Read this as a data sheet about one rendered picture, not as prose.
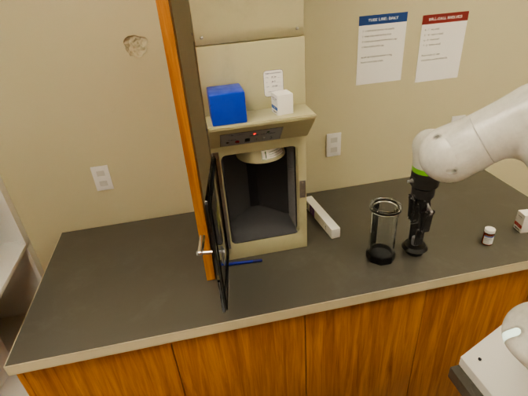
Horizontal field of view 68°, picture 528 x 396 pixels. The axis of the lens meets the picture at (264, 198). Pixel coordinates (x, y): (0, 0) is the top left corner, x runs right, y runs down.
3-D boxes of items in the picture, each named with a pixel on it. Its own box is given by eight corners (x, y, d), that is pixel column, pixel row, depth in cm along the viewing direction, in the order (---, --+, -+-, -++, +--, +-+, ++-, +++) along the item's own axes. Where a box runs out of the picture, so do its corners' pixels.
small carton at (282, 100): (272, 111, 120) (270, 91, 117) (287, 108, 121) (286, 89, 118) (277, 115, 116) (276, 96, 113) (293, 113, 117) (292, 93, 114)
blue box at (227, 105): (210, 116, 120) (206, 86, 115) (242, 111, 121) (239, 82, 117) (213, 126, 111) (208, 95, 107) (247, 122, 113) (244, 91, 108)
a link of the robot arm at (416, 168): (419, 121, 129) (408, 133, 122) (460, 127, 122) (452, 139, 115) (414, 160, 136) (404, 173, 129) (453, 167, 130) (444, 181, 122)
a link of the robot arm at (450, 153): (493, 166, 73) (463, 109, 75) (427, 194, 80) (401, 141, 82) (500, 164, 88) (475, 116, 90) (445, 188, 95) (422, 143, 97)
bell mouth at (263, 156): (232, 147, 147) (231, 133, 145) (278, 141, 150) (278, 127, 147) (240, 166, 132) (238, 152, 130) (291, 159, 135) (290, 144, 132)
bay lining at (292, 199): (224, 210, 167) (213, 130, 149) (284, 199, 170) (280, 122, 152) (232, 243, 146) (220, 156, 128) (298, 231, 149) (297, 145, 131)
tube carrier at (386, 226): (361, 247, 148) (364, 199, 138) (387, 243, 150) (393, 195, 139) (372, 265, 139) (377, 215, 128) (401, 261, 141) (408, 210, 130)
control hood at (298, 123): (208, 146, 125) (204, 115, 120) (306, 133, 130) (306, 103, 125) (211, 160, 116) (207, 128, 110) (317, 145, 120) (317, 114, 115)
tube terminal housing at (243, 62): (218, 225, 170) (190, 35, 131) (291, 213, 175) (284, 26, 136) (225, 261, 149) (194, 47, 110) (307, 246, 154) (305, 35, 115)
